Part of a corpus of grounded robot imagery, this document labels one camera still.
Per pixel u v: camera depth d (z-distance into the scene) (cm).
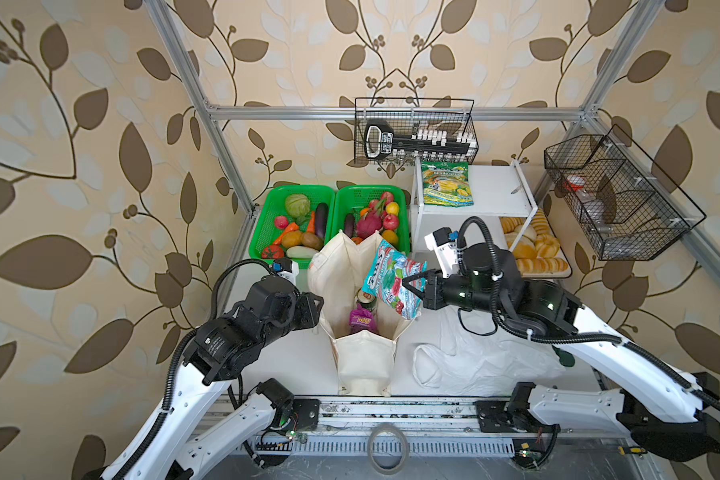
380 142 84
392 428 75
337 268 79
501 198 76
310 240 103
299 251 104
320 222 111
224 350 41
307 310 56
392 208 112
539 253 105
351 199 118
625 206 74
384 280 64
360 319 78
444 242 53
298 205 112
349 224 112
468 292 49
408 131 79
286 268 58
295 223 112
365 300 83
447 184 77
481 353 83
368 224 105
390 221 108
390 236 105
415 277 58
